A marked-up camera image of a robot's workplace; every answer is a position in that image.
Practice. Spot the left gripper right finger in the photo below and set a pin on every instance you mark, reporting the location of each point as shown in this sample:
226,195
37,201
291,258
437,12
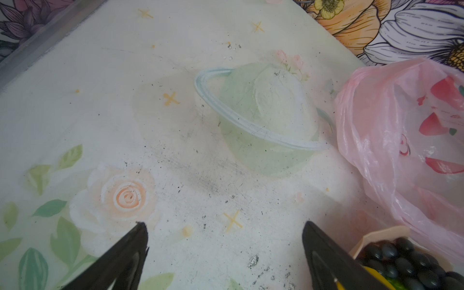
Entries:
329,263

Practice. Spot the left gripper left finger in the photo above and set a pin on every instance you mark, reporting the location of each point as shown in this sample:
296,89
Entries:
120,268

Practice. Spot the yellow fake fruit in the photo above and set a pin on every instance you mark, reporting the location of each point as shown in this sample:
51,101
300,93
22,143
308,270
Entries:
375,274

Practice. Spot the dark fake grapes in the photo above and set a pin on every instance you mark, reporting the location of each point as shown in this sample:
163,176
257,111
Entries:
401,260

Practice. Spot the pink flower-shaped bowl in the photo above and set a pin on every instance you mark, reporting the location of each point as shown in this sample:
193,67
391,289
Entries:
391,234

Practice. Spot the pink plastic bag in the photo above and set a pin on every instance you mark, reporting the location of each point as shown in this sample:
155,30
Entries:
402,126

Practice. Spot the bright green fake fruit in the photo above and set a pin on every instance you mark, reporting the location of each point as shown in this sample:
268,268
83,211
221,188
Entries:
397,284

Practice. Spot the left aluminium corner post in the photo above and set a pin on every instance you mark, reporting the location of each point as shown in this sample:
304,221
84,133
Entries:
37,26

